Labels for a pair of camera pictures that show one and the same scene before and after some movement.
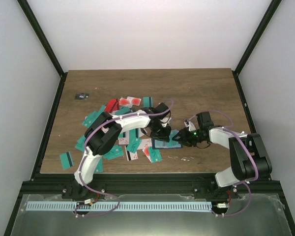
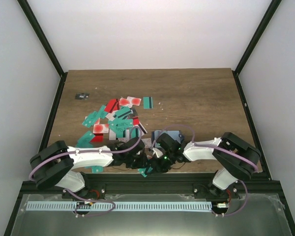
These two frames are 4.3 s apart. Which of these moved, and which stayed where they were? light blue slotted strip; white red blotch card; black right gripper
Moved: black right gripper
Stayed: light blue slotted strip; white red blotch card
